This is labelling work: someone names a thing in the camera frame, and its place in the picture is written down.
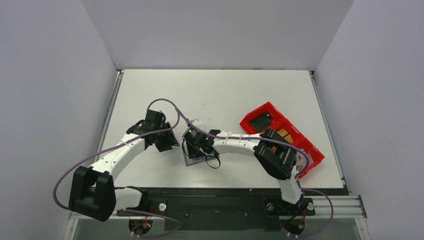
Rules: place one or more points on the black wallet in tray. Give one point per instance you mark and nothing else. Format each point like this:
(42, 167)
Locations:
(261, 122)

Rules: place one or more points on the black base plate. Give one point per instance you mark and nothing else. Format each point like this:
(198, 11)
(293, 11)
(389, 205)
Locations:
(218, 223)

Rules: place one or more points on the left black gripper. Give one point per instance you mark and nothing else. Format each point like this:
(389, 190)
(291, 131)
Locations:
(170, 142)

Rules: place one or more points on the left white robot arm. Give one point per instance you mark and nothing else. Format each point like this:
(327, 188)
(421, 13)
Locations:
(93, 192)

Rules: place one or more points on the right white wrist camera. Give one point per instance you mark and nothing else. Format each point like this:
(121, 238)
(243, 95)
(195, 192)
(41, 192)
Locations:
(196, 122)

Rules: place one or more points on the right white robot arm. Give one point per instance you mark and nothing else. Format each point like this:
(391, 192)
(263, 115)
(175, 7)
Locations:
(270, 149)

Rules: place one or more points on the aluminium frame rail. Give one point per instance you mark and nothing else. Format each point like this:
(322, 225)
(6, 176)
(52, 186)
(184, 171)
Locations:
(344, 207)

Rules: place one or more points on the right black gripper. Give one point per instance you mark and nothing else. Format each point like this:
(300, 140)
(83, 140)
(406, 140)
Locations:
(193, 149)

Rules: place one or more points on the grey card holder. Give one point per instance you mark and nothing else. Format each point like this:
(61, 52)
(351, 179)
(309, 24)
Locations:
(195, 160)

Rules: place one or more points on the red plastic tray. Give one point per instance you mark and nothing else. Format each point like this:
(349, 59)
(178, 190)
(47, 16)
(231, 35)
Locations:
(279, 121)

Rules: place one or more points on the tan card in tray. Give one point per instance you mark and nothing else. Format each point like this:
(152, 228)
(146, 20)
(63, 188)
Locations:
(287, 136)

